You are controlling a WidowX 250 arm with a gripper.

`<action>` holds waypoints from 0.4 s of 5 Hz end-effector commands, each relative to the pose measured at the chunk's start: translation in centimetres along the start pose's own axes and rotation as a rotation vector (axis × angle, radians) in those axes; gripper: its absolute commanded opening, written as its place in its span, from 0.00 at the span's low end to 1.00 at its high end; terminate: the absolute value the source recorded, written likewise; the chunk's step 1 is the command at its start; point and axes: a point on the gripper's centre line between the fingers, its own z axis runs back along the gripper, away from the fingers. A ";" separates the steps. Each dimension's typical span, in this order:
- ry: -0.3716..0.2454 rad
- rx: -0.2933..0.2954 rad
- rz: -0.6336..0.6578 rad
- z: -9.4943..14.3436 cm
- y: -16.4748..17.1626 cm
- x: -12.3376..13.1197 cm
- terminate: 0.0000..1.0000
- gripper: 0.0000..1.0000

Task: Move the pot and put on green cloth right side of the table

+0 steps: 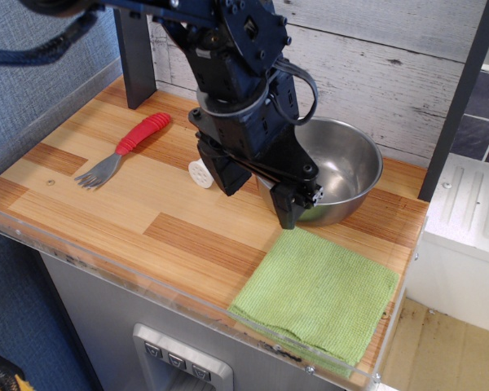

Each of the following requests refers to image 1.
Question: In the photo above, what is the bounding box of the grey cabinet with buttons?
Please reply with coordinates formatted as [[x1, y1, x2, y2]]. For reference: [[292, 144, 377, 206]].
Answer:
[[42, 255, 367, 390]]

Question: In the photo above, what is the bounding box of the white appliance box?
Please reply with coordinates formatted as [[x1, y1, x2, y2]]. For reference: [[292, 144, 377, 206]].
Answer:
[[406, 154, 489, 331]]

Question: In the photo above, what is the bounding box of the clear acrylic table guard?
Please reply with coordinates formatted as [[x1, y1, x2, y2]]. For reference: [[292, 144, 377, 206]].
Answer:
[[0, 56, 429, 388]]

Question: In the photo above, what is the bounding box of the white plastic spool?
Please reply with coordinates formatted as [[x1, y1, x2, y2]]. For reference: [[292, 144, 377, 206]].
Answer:
[[188, 159, 214, 189]]

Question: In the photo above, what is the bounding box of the black braided cable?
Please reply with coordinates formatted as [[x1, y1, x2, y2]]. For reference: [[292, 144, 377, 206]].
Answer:
[[0, 10, 99, 66]]

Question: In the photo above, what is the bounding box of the black and yellow object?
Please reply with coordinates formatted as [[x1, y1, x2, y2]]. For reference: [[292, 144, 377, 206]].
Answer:
[[0, 365, 35, 391]]

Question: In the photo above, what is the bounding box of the green cloth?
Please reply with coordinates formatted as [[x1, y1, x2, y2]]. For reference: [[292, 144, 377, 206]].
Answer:
[[228, 228, 399, 377]]

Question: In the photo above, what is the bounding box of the dark grey left post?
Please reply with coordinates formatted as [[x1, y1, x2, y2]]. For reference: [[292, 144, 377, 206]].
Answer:
[[113, 9, 156, 109]]

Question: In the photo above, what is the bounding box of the stainless steel pot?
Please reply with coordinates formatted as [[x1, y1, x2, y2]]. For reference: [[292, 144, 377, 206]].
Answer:
[[255, 116, 384, 228]]

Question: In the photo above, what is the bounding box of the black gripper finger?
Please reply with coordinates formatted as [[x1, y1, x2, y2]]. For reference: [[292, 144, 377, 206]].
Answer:
[[197, 140, 251, 196], [270, 182, 305, 230]]

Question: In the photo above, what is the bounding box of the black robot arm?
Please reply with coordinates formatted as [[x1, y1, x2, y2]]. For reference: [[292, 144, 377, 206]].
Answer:
[[112, 1, 323, 229]]

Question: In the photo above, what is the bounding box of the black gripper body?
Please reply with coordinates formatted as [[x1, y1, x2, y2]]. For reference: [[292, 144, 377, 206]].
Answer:
[[189, 71, 324, 204]]

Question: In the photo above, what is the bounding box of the dark grey right post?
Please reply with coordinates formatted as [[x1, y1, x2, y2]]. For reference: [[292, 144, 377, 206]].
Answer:
[[418, 1, 489, 202]]

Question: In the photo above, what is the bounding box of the dark grey post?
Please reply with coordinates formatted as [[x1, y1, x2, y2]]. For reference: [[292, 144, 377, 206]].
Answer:
[[418, 1, 489, 202], [113, 9, 156, 109]]

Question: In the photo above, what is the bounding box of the red handled metal fork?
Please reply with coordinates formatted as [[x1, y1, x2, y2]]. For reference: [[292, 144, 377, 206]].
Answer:
[[75, 112, 171, 189]]

